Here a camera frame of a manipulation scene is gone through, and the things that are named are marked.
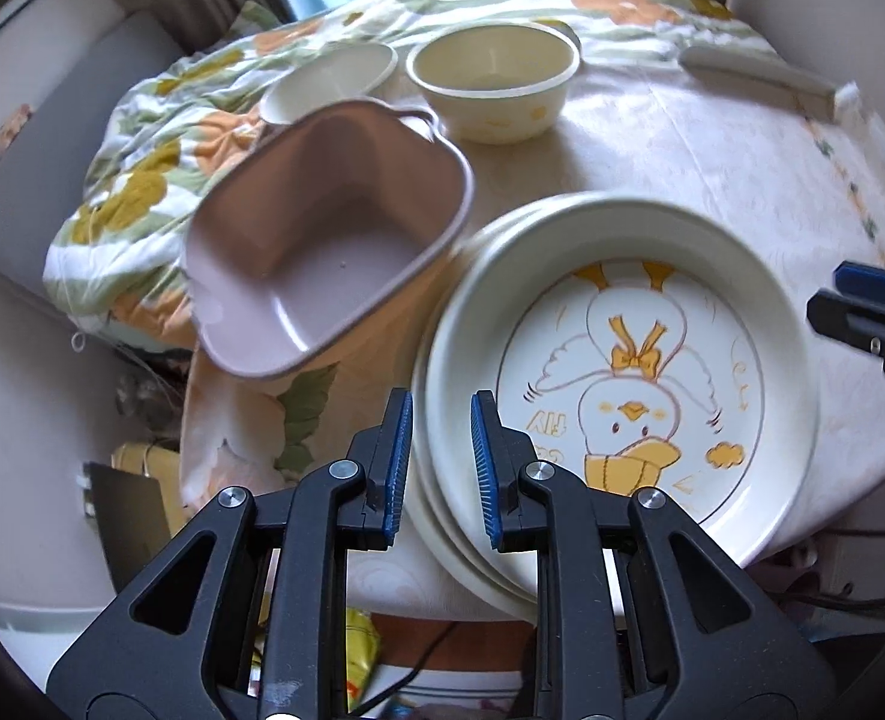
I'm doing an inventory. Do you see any small plush toy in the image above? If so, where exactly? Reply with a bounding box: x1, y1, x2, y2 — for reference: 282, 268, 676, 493
0, 104, 34, 161

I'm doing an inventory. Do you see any yellow duck cartoon plate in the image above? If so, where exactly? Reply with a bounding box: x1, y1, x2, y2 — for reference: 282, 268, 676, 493
405, 236, 536, 622

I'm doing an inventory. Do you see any cream floral bowl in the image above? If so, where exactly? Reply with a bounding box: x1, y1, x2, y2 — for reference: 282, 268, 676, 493
406, 21, 581, 145

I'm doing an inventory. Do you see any yellow potato chip bag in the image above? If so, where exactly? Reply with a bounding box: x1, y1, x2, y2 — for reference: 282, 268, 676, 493
247, 608, 380, 710

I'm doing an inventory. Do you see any pink square bowl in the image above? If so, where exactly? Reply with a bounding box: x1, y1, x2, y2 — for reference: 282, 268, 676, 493
182, 99, 475, 379

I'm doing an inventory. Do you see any cream duck print plate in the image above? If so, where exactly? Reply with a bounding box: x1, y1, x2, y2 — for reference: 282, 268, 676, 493
421, 192, 820, 590

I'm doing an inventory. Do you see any plain white plate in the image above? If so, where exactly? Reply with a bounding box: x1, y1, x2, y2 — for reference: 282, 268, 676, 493
405, 210, 536, 621

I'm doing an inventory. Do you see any floral striped duvet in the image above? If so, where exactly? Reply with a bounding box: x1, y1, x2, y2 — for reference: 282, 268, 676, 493
44, 0, 774, 353

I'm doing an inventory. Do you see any white floral tablecloth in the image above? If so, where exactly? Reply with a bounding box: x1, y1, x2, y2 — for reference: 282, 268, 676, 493
180, 64, 885, 622

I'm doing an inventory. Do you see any white ribbed small bowl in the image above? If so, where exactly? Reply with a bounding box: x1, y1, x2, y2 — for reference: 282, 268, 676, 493
259, 43, 398, 127

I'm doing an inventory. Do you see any grey headboard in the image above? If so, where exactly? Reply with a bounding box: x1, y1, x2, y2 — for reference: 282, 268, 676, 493
0, 11, 182, 310

